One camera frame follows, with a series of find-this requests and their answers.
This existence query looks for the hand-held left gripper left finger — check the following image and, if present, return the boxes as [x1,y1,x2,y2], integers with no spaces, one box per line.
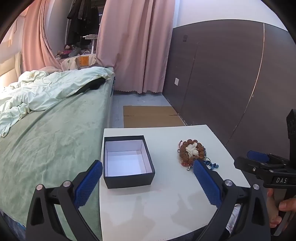
[26,159,103,241]

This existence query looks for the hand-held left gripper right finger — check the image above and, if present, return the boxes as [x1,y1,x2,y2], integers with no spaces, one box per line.
[193,159,271,241]

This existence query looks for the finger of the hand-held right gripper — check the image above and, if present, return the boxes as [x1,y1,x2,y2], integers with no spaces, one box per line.
[234,156,279,180]
[246,150,289,168]

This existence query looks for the blue bead bracelet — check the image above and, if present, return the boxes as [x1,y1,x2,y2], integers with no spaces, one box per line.
[205,160,220,171]

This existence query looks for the brown bead bracelet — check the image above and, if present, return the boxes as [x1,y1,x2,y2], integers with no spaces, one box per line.
[179,138,207,163]

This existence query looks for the black box with white interior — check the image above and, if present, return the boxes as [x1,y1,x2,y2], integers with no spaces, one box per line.
[103,135,155,189]

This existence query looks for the person's right hand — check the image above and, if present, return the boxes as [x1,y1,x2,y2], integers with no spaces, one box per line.
[266,188,296,229]

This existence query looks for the bed with green sheet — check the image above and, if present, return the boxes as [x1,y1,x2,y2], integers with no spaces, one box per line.
[0,67,115,241]

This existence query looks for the flat brown cardboard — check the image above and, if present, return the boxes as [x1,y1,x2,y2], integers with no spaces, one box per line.
[123,105,186,128]

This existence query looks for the black cloth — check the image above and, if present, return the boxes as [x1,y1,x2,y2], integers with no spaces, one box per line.
[76,78,105,95]

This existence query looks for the pale green duvet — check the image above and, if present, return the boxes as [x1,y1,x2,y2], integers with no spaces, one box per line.
[0,67,115,138]

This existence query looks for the pale printed cloth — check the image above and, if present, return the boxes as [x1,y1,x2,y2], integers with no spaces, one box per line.
[60,54,97,71]

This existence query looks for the orange box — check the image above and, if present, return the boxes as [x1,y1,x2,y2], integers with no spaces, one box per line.
[76,56,90,68]

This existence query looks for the pile of plush toys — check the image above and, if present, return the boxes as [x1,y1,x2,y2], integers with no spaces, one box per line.
[56,44,82,59]

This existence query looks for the beige headboard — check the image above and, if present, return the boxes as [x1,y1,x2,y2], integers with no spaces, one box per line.
[0,51,23,89]

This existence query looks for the white rack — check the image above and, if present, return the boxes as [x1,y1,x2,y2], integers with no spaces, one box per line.
[83,34,98,55]

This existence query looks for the wide pink curtain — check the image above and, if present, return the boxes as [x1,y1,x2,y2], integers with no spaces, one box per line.
[96,0,175,94]

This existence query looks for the narrow pink curtain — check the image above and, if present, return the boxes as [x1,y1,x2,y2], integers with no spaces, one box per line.
[22,0,63,72]

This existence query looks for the dark hanging clothes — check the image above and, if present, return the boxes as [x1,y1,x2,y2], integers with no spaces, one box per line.
[67,0,100,45]

